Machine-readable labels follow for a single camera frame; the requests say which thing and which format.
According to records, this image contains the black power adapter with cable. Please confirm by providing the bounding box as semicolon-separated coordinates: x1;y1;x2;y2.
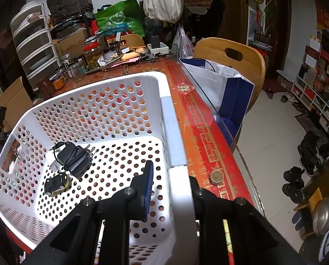
51;142;92;179

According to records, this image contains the white perforated plastic basket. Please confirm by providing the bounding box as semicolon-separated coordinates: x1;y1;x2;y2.
0;72;198;264

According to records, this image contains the white power strip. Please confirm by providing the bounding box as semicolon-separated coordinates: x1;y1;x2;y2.
147;42;169;55

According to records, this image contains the green shopping bag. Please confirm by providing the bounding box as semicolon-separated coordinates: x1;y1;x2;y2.
94;0;146;37

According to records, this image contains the white label bottle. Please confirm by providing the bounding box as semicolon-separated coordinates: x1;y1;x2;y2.
61;53;72;78

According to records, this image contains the white plastic drawer tower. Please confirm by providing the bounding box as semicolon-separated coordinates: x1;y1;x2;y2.
10;2;61;91

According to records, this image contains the black woven storage box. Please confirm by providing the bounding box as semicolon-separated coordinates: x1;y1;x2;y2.
46;0;94;23

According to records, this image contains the white and blue paper bag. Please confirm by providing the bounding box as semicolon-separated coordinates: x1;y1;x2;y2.
181;58;255;146

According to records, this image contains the black toy car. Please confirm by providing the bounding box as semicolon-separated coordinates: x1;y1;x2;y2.
44;172;70;197

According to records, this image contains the gold coin token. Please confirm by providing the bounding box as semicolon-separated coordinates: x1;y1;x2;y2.
209;170;224;185

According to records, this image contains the right wooden chair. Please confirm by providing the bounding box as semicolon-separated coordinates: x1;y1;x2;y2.
194;37;266;110

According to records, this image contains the glass jar with pickles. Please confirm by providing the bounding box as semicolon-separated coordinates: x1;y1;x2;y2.
84;42;103;70

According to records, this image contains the wooden chair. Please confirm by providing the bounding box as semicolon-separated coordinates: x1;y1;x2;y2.
119;34;145;49
194;37;266;110

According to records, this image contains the empty glass jar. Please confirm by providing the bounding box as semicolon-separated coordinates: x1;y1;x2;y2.
69;61;84;82

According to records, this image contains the orange jam jar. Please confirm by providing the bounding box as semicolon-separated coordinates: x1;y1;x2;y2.
51;74;65;91

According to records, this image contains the far wooden chair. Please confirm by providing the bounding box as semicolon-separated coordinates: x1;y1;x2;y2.
119;34;145;49

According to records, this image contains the red floral tablecloth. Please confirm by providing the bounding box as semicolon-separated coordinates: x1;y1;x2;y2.
4;54;264;265

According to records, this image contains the white shoe shelf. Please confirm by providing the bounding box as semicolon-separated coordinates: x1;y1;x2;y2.
291;63;329;137

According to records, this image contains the cardboard box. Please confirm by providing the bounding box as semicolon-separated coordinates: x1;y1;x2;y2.
0;77;34;131

